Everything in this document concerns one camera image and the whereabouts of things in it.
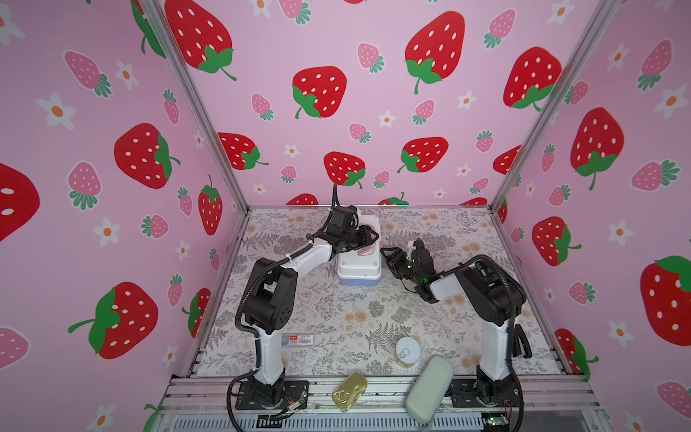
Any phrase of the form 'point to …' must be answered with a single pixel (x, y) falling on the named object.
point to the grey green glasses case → (429, 389)
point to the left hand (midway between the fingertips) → (377, 236)
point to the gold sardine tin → (349, 391)
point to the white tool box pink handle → (362, 266)
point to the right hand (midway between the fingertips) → (380, 254)
